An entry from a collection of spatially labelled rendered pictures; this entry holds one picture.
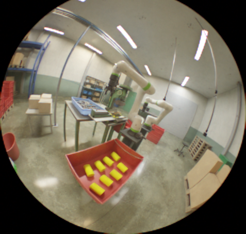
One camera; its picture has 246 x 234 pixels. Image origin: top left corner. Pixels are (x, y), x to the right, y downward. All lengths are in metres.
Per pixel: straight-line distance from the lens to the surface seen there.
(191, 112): 6.80
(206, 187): 2.06
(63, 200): 1.38
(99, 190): 0.65
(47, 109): 1.81
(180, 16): 3.00
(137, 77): 0.72
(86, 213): 1.34
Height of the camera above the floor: 1.33
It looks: 11 degrees down
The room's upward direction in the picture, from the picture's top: 20 degrees clockwise
